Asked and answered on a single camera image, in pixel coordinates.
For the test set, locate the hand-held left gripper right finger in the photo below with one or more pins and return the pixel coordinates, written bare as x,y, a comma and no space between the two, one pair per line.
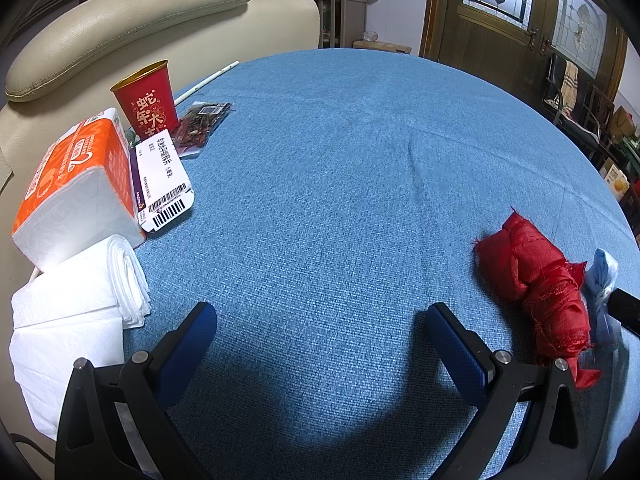
460,355

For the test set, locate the beige leather sofa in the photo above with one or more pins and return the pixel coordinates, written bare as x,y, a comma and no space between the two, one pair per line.
100,25

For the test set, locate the small open cardboard box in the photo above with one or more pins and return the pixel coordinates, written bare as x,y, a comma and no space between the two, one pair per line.
382,46

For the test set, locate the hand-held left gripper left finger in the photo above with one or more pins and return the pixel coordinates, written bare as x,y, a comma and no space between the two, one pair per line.
192,345

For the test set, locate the orange tissue pack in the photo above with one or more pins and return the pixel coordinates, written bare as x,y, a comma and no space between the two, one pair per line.
75,185

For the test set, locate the plaid cloth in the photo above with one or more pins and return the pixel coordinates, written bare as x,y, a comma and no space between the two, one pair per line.
569,85

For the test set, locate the white purple medicine box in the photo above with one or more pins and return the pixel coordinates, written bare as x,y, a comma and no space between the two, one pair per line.
160,180

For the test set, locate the dark snack packet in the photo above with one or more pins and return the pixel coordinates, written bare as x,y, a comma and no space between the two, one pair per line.
200,125

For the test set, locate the white folded paper towels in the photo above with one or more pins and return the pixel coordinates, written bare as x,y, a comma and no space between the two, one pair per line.
60,320

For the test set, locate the black metal armchair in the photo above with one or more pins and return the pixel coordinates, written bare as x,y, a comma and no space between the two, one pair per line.
602,110
560,115

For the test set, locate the red cloth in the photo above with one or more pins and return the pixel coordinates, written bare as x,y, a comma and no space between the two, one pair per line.
535,270

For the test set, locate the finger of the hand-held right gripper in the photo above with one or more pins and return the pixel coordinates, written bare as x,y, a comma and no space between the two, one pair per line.
627,310

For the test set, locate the brown cardboard box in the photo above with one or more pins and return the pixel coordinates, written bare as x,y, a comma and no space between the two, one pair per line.
625,122

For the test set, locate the red paper cup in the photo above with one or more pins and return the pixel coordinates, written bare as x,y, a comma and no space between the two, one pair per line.
147,105

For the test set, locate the yellow printed carton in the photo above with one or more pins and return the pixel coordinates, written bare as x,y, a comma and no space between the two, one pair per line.
616,180

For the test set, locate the white plastic tube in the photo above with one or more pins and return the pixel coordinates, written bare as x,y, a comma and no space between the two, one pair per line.
210,78

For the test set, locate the blue tablecloth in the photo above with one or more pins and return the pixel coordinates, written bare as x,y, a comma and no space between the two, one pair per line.
325,185

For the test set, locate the wooden glass-panel double door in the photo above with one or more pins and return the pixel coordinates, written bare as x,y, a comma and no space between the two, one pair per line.
480,35

